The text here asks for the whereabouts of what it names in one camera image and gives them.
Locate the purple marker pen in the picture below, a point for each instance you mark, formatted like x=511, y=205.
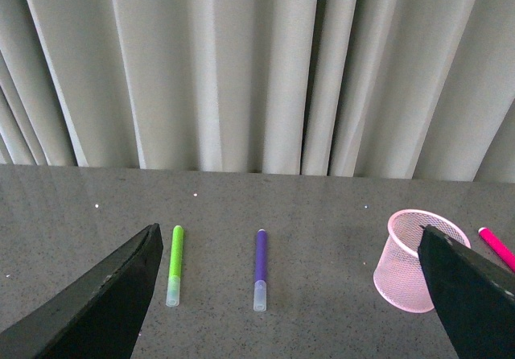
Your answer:
x=260, y=272

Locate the pink marker pen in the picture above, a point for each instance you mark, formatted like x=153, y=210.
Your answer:
x=504, y=253

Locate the pink mesh cup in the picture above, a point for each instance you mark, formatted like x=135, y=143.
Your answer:
x=398, y=276

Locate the green marker pen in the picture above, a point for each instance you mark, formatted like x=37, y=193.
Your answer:
x=175, y=267

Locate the grey pleated curtain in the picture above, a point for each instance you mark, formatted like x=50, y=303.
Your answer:
x=409, y=89

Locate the black left foreground panel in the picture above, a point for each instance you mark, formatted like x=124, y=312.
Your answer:
x=100, y=314

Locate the black foreground panel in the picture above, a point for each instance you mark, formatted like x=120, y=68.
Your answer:
x=473, y=297
x=100, y=314

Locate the black right foreground panel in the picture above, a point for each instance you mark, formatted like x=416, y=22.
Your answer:
x=473, y=297

